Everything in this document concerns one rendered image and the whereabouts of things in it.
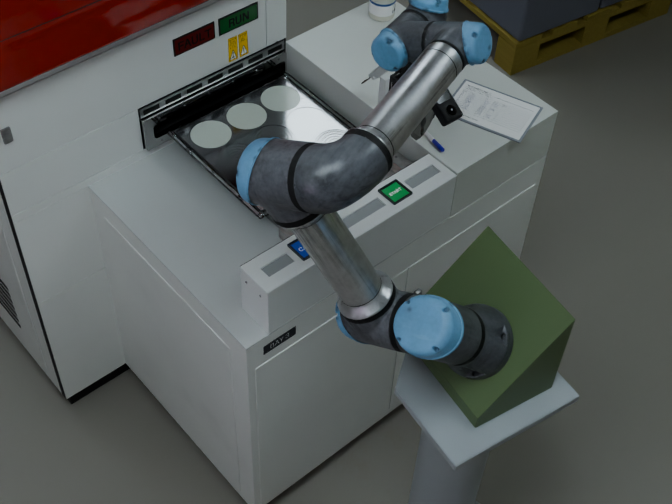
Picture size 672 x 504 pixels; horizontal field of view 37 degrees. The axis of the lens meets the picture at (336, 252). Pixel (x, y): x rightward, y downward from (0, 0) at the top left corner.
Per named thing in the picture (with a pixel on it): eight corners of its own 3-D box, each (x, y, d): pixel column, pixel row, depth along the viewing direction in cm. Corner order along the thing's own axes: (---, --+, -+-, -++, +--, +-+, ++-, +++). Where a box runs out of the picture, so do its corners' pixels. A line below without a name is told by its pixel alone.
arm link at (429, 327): (474, 372, 190) (438, 363, 179) (415, 357, 198) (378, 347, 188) (489, 310, 191) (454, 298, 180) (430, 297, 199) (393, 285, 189)
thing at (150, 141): (143, 147, 248) (139, 118, 241) (282, 77, 268) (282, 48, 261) (147, 151, 247) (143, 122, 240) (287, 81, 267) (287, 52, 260)
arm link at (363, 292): (409, 366, 194) (282, 181, 158) (349, 350, 204) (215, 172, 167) (436, 316, 199) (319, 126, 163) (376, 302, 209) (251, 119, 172)
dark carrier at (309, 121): (174, 132, 245) (174, 131, 245) (284, 77, 261) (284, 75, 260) (261, 212, 228) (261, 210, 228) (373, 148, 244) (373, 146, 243)
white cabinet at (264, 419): (128, 379, 304) (87, 187, 243) (365, 232, 347) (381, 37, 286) (258, 531, 273) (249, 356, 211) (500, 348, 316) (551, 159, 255)
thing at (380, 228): (241, 308, 219) (238, 266, 209) (422, 195, 244) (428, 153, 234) (267, 335, 215) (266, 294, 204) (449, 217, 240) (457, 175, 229)
